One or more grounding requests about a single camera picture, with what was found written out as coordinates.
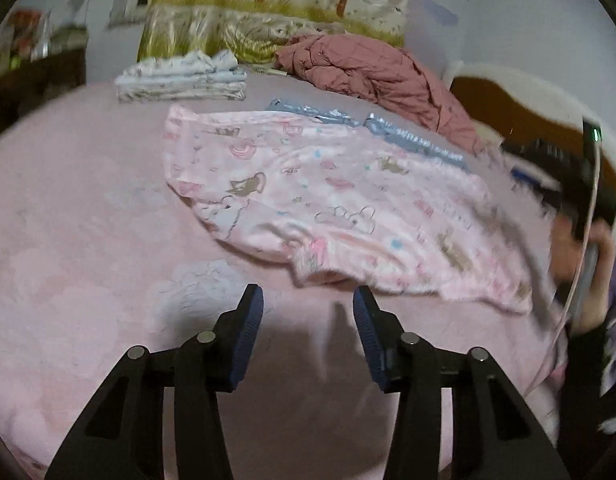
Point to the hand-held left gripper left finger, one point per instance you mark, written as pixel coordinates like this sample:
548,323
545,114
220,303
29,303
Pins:
248,330

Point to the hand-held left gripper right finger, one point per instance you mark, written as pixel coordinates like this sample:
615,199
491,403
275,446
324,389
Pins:
368,335

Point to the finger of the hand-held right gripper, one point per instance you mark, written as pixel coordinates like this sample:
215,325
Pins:
535,160

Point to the pink printed pants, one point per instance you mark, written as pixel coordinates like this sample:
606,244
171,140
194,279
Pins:
338,200

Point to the person's right forearm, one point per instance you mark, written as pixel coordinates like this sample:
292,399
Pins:
582,385

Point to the person's right hand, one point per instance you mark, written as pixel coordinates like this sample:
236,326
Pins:
562,260

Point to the white and wooden headboard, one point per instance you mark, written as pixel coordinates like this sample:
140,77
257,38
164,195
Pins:
512,105

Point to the blue satin garment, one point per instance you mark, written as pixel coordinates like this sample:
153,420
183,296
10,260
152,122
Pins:
417,142

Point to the dusty pink quilted blanket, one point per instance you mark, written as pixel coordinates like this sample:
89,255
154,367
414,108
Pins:
358,65

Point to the white cartoon-print folded garment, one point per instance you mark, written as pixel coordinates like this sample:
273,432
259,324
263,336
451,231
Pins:
178,82

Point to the cream kitty-print folded garment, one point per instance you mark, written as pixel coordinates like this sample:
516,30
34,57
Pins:
188,62

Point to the tree-print satin curtain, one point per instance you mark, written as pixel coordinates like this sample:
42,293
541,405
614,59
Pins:
268,15

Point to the dark wooden desk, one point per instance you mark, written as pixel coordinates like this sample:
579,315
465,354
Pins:
33,80

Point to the stack of books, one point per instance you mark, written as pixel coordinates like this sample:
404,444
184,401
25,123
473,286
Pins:
68,37

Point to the red box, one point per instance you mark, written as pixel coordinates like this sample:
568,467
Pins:
25,22

